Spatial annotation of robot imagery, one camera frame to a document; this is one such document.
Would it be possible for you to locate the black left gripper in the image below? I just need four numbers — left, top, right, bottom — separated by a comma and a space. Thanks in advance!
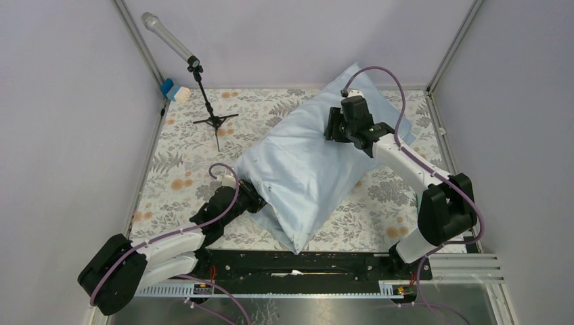
221, 178, 278, 226

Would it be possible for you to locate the light blue pillowcase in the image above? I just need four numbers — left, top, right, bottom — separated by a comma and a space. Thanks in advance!
236, 64, 417, 254

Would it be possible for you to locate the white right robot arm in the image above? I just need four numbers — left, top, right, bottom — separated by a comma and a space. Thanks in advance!
324, 95, 478, 279

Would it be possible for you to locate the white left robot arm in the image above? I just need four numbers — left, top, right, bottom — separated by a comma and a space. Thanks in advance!
77, 179, 266, 316

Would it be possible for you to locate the floral patterned bed sheet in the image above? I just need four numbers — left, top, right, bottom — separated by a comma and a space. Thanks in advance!
130, 87, 468, 255

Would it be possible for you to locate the black microphone tripod stand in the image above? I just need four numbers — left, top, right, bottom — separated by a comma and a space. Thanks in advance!
187, 61, 239, 151

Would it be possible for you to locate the silver microphone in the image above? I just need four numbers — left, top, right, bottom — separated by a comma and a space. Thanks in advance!
141, 12, 200, 70

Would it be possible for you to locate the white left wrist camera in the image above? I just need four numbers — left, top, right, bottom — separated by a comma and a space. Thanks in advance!
217, 173, 240, 189

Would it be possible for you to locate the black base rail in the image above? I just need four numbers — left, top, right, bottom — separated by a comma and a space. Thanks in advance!
188, 249, 433, 295

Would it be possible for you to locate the white slotted cable duct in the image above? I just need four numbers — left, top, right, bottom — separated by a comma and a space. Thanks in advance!
134, 280, 405, 300

